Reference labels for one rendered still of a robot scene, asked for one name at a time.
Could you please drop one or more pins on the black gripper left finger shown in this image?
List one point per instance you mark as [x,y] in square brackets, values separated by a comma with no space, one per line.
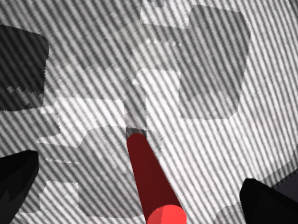
[17,173]

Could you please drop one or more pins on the red peg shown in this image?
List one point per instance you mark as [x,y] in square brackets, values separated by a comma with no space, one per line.
[160,203]

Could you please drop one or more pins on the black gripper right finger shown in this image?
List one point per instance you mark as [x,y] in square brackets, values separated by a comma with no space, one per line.
[264,205]

